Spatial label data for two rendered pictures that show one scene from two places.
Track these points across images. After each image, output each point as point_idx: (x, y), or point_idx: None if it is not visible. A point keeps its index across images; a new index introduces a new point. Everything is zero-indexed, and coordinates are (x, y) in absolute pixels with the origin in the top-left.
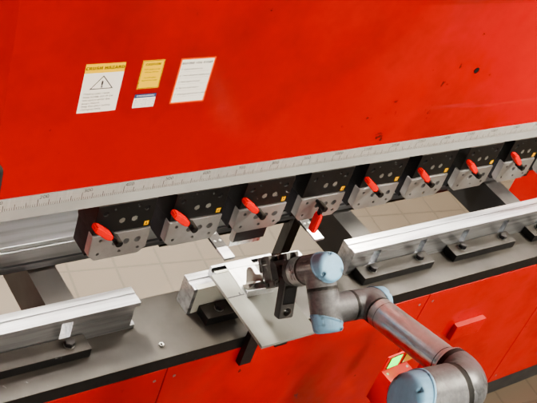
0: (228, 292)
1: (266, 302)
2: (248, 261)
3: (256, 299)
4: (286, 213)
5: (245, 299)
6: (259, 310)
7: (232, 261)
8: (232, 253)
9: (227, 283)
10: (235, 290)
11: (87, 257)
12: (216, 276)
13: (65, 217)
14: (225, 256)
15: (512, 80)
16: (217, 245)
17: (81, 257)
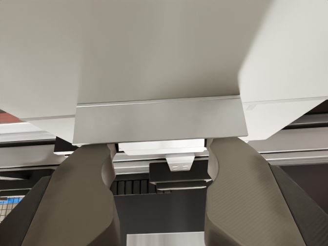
0: (289, 112)
1: (143, 61)
2: (134, 153)
3: (194, 82)
4: (26, 142)
5: (256, 87)
6: (263, 3)
7: (180, 152)
8: (168, 159)
9: (250, 128)
10: (254, 114)
11: (316, 115)
12: (256, 138)
13: (327, 161)
14: (187, 157)
15: None
16: (187, 163)
17: (326, 118)
